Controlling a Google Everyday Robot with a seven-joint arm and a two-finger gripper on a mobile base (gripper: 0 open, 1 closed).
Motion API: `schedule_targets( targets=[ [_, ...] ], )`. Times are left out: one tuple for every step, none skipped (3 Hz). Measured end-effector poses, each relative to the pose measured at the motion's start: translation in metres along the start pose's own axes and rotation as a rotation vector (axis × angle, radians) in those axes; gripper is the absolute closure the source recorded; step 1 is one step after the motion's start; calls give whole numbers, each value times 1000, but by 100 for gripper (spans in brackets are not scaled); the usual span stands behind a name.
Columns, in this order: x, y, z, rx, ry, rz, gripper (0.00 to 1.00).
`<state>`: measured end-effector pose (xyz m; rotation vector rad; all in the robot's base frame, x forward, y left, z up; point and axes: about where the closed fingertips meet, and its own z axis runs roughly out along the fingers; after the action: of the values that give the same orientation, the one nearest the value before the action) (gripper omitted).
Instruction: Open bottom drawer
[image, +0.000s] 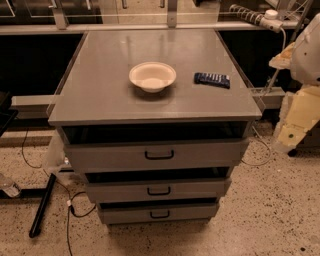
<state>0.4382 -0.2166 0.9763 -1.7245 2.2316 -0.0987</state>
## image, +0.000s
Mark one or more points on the grey bottom drawer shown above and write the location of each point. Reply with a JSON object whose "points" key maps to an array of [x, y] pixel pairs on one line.
{"points": [[158, 213]]}

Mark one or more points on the grey drawer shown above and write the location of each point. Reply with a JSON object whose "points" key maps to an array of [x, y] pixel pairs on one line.
{"points": [[138, 156], [158, 213], [157, 190]]}

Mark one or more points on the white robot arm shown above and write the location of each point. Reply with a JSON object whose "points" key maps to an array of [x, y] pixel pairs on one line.
{"points": [[300, 111]]}

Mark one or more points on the grey drawer cabinet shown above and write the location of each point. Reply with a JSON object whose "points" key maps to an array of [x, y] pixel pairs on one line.
{"points": [[99, 104]]}

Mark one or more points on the grey middle drawer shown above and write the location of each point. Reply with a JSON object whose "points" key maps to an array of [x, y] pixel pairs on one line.
{"points": [[157, 190]]}

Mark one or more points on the grey top drawer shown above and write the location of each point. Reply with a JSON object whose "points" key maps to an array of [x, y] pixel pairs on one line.
{"points": [[138, 156]]}

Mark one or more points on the blue snack bar packet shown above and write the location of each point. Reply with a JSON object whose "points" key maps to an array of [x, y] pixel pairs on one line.
{"points": [[217, 80]]}

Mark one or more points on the white power strip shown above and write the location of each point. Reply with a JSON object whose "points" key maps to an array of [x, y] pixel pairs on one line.
{"points": [[269, 20]]}

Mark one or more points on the black floor bar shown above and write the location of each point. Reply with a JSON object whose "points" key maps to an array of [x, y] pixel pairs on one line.
{"points": [[35, 228]]}

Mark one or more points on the grey metal rail frame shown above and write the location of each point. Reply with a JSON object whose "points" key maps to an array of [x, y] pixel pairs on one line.
{"points": [[34, 34]]}

